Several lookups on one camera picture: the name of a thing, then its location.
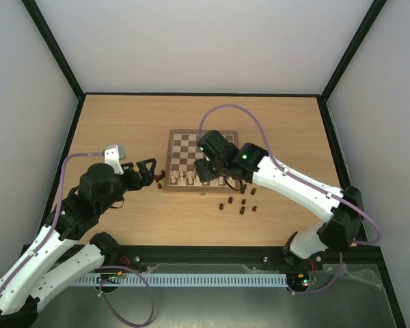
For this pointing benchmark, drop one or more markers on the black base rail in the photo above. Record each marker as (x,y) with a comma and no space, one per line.
(266,258)

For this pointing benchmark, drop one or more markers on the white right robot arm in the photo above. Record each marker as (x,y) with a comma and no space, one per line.
(335,208)

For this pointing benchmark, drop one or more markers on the white slotted cable duct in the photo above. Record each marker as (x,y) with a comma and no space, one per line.
(187,280)

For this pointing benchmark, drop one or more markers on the black frame post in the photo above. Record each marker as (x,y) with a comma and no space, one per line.
(45,31)
(359,36)

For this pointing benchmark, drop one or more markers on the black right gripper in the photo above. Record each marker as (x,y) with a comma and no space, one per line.
(205,167)

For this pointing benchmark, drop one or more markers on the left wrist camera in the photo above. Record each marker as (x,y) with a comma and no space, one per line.
(113,154)

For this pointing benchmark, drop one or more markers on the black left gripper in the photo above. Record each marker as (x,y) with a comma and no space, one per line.
(147,177)

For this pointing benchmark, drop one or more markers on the black frame post left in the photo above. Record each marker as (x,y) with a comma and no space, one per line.
(45,31)

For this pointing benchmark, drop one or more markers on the wooden chess board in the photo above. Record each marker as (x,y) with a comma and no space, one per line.
(182,152)

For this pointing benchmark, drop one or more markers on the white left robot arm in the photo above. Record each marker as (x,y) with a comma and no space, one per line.
(36,278)

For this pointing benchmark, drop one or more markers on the black frame post right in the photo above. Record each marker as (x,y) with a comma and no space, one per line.
(359,36)

